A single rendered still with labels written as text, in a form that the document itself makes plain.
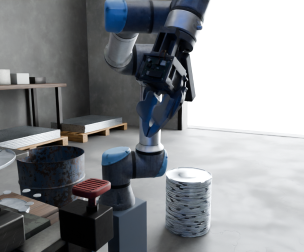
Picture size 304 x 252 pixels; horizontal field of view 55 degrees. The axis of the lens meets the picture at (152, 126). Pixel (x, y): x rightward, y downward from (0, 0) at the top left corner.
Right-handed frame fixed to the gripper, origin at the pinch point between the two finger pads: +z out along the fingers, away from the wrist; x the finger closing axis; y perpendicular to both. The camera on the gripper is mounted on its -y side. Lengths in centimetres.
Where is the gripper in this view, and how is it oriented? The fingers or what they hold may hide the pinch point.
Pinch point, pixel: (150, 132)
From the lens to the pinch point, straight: 59.4
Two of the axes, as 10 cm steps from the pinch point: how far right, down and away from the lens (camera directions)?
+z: -3.4, 9.3, -1.3
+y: -4.4, -2.8, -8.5
